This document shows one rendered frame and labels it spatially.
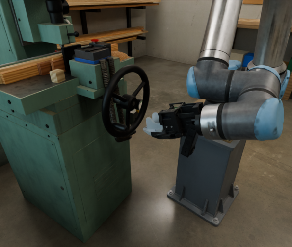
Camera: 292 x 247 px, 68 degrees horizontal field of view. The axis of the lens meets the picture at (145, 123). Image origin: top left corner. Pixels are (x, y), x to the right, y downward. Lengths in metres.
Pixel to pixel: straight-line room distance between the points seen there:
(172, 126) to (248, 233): 1.03
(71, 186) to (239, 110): 0.79
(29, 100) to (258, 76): 0.67
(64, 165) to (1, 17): 0.65
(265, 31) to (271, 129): 0.56
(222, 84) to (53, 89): 0.55
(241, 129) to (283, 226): 1.16
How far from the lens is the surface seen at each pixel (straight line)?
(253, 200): 1.68
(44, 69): 0.95
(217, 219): 1.44
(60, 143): 0.91
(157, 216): 1.45
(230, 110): 0.52
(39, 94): 0.79
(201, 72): 0.63
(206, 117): 0.54
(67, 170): 1.00
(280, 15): 0.97
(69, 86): 0.86
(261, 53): 1.02
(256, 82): 0.59
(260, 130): 0.51
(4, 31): 1.14
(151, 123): 0.64
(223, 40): 0.67
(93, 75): 0.81
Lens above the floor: 1.17
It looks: 31 degrees down
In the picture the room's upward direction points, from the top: straight up
